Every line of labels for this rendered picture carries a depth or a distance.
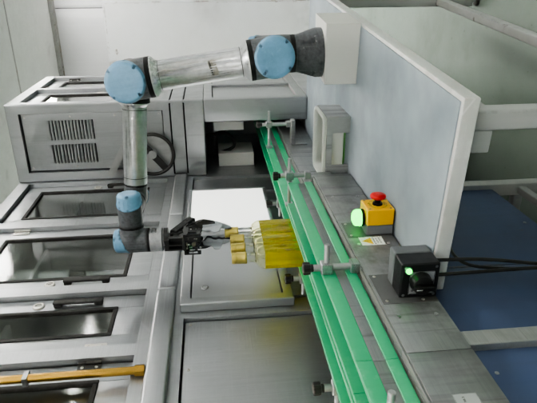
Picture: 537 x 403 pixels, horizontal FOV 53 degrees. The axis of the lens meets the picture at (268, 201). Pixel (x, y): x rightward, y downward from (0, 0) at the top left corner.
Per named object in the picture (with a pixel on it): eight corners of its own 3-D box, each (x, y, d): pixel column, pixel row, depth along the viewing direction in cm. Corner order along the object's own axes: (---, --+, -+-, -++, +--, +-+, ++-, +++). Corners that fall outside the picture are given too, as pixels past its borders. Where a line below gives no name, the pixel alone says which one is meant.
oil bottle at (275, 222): (313, 232, 179) (249, 235, 177) (314, 216, 177) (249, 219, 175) (316, 239, 174) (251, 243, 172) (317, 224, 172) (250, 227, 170)
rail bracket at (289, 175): (308, 202, 183) (272, 204, 182) (309, 156, 177) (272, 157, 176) (310, 205, 181) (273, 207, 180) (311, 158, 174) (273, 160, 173)
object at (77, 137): (207, 134, 327) (56, 140, 319) (204, 73, 312) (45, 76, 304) (207, 174, 263) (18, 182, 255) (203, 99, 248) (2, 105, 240)
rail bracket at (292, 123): (305, 145, 244) (256, 146, 242) (306, 108, 237) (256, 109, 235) (307, 148, 239) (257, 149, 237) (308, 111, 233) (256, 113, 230)
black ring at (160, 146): (177, 172, 261) (133, 173, 259) (173, 129, 252) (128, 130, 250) (177, 175, 256) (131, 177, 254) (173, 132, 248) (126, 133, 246)
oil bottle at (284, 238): (320, 247, 168) (252, 251, 166) (320, 231, 166) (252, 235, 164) (324, 256, 163) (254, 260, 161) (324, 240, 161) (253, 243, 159)
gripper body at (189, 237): (203, 254, 167) (164, 257, 166) (203, 242, 175) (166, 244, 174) (201, 233, 164) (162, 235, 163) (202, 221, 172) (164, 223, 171)
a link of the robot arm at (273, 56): (288, 31, 160) (106, 61, 158) (294, 31, 146) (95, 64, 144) (293, 72, 164) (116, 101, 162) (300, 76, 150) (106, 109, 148)
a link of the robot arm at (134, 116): (117, 55, 168) (121, 203, 183) (110, 57, 158) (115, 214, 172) (154, 57, 169) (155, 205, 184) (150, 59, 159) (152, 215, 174)
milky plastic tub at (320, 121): (335, 163, 199) (312, 164, 198) (337, 103, 190) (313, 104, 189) (346, 180, 183) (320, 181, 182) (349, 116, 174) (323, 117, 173)
